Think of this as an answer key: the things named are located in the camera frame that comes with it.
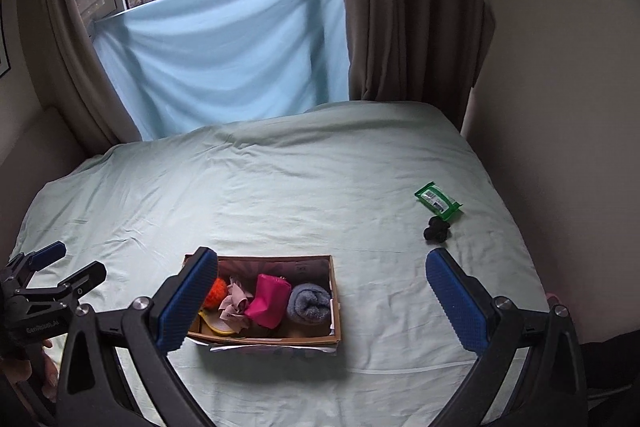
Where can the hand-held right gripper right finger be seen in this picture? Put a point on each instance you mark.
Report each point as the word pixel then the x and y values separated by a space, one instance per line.
pixel 452 302

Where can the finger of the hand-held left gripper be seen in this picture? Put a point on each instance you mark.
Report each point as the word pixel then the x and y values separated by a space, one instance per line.
pixel 47 253
pixel 82 279

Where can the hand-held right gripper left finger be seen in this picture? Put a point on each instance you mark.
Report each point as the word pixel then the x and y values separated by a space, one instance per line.
pixel 185 302

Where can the orange pompom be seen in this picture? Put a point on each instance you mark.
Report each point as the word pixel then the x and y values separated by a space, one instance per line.
pixel 216 294

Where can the yellow round mirror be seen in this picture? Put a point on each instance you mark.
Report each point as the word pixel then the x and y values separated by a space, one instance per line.
pixel 215 324

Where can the pink cloth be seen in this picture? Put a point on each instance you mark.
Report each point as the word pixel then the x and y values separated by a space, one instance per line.
pixel 237 304

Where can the magenta pouch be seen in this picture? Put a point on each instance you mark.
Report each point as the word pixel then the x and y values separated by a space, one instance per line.
pixel 267 302

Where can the grey towel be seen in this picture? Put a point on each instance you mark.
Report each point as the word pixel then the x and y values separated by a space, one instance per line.
pixel 310 304

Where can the cardboard box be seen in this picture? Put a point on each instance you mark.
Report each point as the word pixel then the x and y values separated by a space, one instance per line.
pixel 320 272

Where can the person's left hand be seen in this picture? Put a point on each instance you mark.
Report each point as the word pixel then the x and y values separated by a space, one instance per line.
pixel 49 367

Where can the black sock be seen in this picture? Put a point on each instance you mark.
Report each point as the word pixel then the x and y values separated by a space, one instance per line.
pixel 436 229

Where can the beige headboard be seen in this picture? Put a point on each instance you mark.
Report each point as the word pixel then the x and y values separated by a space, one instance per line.
pixel 35 157

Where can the green tissue packet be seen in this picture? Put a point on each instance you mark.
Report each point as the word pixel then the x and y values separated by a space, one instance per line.
pixel 439 201

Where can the brown curtain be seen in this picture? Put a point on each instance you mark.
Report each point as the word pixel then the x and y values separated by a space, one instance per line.
pixel 410 7
pixel 75 57

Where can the light blue cloth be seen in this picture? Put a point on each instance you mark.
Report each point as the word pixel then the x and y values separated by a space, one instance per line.
pixel 215 57

